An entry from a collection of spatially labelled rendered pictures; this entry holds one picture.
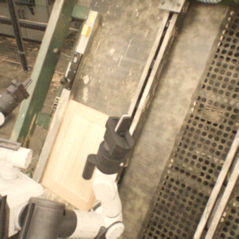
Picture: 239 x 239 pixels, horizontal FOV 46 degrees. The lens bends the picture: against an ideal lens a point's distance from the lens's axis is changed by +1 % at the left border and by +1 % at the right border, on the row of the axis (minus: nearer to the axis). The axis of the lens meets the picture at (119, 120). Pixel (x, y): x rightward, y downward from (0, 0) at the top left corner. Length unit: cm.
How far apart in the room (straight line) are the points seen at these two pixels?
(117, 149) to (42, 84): 100
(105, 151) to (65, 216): 25
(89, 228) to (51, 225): 17
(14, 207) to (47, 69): 93
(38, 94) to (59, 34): 36
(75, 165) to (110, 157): 67
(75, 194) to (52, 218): 59
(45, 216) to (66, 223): 8
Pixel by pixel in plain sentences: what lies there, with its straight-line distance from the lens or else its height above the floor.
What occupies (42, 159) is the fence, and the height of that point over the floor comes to 101.
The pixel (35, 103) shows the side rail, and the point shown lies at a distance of 170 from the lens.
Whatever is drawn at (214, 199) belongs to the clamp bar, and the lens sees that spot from 115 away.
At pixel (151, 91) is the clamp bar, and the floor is 145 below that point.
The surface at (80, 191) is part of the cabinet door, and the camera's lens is 147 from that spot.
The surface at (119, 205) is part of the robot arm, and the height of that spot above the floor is 123.
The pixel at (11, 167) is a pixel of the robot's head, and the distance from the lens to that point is 103.
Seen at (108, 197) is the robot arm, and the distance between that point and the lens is 94.
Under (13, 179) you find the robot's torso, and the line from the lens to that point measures 105.
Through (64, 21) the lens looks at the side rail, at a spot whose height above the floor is 159.
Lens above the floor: 208
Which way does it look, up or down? 37 degrees down
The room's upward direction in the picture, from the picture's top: straight up
